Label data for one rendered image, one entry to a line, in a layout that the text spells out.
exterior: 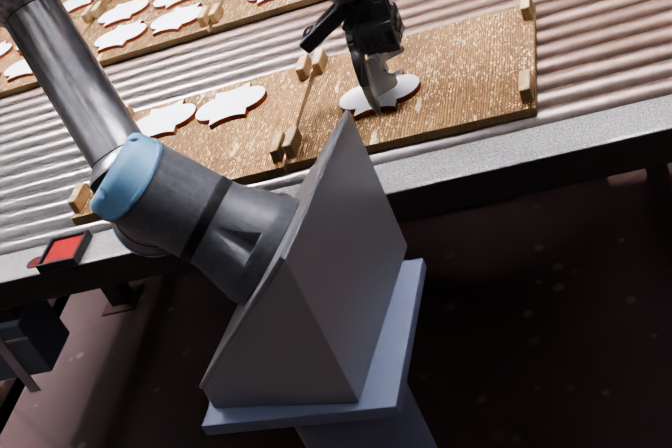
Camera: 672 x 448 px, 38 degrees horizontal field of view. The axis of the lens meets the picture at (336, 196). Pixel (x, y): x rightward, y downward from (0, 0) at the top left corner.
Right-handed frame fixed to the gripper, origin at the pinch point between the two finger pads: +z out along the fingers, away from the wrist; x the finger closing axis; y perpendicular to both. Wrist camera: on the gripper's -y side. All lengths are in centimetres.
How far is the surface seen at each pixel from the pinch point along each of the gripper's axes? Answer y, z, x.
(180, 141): -39.4, 0.7, 1.7
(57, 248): -56, 1, -23
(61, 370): -144, 94, 50
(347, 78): -7.5, 0.7, 9.5
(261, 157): -19.9, 0.7, -10.6
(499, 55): 20.4, 0.6, 4.0
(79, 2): -100, 0, 92
